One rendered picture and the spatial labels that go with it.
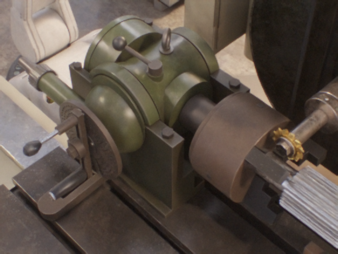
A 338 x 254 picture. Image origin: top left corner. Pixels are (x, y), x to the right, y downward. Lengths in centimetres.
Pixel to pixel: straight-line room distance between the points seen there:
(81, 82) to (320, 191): 56
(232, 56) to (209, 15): 172
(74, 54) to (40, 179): 139
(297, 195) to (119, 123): 37
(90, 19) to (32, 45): 72
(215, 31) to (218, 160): 44
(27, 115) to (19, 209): 59
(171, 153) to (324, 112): 30
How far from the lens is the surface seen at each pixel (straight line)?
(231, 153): 114
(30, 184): 146
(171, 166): 125
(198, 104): 125
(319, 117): 117
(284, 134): 112
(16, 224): 141
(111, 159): 124
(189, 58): 130
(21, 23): 275
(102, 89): 126
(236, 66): 315
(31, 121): 195
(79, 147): 126
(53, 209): 138
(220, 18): 149
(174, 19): 340
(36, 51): 279
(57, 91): 136
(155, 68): 124
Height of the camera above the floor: 216
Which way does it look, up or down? 49 degrees down
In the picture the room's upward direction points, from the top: straight up
